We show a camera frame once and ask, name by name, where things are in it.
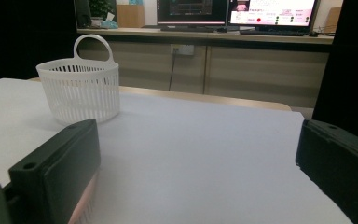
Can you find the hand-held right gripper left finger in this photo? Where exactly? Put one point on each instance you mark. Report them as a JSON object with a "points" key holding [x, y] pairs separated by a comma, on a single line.
{"points": [[56, 168]]}

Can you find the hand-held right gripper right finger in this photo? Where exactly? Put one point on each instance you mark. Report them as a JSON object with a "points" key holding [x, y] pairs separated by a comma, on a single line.
{"points": [[341, 168]]}

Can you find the white slotted plastic basket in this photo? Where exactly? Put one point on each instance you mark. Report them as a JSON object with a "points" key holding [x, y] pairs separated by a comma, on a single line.
{"points": [[80, 93]]}

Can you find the white table mat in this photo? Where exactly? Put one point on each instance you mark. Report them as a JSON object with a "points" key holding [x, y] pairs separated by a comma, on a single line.
{"points": [[183, 149]]}

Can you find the beige counter with cabinets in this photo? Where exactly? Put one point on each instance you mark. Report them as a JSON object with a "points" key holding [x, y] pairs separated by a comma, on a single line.
{"points": [[245, 68]]}

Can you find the flat cardboard piece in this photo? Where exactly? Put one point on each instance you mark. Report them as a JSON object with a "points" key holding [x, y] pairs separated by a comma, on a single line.
{"points": [[333, 20]]}

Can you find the black keyboard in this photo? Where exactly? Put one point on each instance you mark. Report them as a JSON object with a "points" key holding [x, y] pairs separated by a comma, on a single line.
{"points": [[186, 29], [273, 32]]}

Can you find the teal tissue box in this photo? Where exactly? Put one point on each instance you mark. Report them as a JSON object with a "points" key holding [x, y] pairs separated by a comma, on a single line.
{"points": [[109, 23]]}

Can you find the black speaker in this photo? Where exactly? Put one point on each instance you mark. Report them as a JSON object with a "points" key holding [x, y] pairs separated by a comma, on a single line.
{"points": [[83, 12]]}

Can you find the green potted plant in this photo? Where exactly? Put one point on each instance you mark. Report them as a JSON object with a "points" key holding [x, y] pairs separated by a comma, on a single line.
{"points": [[101, 6]]}

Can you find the brown cardboard box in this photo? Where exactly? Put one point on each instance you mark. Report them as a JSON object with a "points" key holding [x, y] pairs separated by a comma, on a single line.
{"points": [[130, 16]]}

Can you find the bright screen monitor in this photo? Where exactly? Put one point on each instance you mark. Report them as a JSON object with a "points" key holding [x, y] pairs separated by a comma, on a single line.
{"points": [[273, 12]]}

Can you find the dark screen monitor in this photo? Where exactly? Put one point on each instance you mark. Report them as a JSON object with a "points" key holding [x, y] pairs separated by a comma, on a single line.
{"points": [[192, 11]]}

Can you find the white wall socket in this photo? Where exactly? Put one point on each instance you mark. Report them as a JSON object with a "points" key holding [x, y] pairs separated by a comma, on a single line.
{"points": [[182, 49]]}

